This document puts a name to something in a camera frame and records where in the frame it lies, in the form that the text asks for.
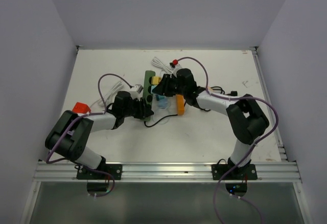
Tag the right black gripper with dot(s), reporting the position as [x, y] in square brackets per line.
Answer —
[163, 88]

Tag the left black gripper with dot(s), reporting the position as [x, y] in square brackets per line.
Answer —
[143, 111]

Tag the green power strip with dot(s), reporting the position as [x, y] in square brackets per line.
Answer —
[147, 85]

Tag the yellow plug adapter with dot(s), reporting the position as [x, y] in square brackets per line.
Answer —
[155, 80]

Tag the light blue plug adapter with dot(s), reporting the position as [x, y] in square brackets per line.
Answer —
[163, 104]

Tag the orange power strip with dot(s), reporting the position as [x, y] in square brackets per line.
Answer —
[180, 105]

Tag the red cube plug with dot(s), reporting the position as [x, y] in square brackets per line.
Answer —
[81, 108]

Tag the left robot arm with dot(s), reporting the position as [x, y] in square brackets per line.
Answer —
[70, 134]

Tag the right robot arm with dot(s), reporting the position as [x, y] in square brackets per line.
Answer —
[247, 120]

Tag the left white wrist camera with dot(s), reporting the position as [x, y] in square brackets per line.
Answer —
[136, 91]

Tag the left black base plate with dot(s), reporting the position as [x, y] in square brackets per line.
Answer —
[104, 172]

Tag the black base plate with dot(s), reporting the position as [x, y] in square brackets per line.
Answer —
[104, 172]
[233, 173]

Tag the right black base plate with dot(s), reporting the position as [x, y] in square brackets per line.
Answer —
[233, 173]

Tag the aluminium frame rail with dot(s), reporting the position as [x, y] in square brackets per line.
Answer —
[260, 172]

